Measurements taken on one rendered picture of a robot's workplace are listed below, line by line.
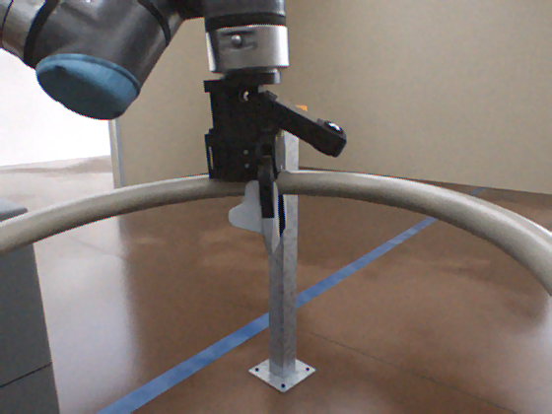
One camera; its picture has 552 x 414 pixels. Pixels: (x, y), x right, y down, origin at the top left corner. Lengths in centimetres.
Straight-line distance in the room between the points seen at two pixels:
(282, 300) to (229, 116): 121
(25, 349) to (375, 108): 608
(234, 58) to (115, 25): 12
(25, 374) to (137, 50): 98
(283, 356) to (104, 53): 147
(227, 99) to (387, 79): 623
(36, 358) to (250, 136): 96
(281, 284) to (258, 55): 124
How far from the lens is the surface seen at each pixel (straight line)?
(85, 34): 48
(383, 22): 683
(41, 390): 134
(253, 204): 50
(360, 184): 47
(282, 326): 170
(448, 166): 640
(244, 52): 47
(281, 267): 159
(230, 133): 48
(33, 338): 126
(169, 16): 53
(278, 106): 49
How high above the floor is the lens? 109
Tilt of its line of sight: 15 degrees down
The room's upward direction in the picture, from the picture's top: straight up
